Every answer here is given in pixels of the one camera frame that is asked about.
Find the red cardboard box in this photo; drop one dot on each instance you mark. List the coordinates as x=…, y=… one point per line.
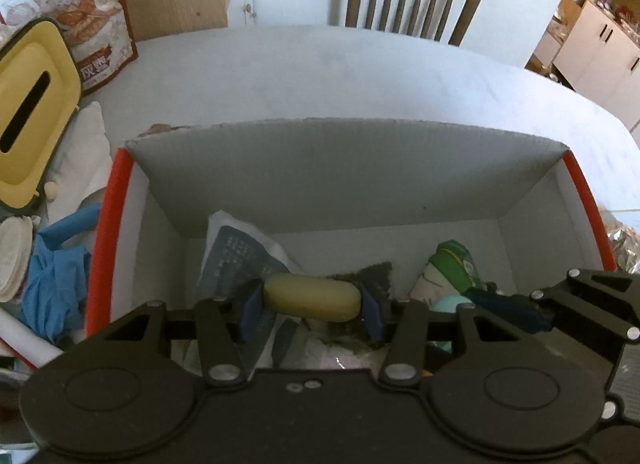
x=350, y=174

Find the white cloth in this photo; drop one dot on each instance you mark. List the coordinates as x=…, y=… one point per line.
x=82, y=154

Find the clear bag of white items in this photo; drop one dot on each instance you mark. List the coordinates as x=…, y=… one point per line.
x=345, y=354

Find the teal oval sharpener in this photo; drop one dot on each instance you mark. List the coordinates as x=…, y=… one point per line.
x=450, y=303

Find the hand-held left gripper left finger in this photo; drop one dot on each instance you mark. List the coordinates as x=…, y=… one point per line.
x=250, y=313

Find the painted face ornament green tassel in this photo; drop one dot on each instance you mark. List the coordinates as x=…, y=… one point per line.
x=452, y=266

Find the blue rubber gloves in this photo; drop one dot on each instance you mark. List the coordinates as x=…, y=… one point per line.
x=52, y=274

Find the yellow tissue box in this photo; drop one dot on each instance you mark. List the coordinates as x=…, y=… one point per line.
x=35, y=109

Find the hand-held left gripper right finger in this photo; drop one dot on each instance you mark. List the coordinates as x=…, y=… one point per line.
x=372, y=315

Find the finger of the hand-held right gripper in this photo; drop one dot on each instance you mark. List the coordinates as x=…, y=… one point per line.
x=505, y=306

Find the clear bag of dark items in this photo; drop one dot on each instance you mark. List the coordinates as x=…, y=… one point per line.
x=372, y=275

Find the crumpled silver foil wrapper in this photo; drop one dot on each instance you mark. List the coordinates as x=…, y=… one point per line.
x=622, y=249

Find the white packet with dark print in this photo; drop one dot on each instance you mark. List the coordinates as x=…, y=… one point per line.
x=235, y=254

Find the stack of white round pads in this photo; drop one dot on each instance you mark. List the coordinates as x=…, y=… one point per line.
x=12, y=259

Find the printed snack bag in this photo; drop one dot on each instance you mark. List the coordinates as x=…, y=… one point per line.
x=85, y=9

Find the white paper roll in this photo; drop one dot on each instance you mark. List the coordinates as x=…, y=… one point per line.
x=25, y=339

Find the white kitchen cabinets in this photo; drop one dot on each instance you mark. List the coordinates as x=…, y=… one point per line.
x=592, y=49

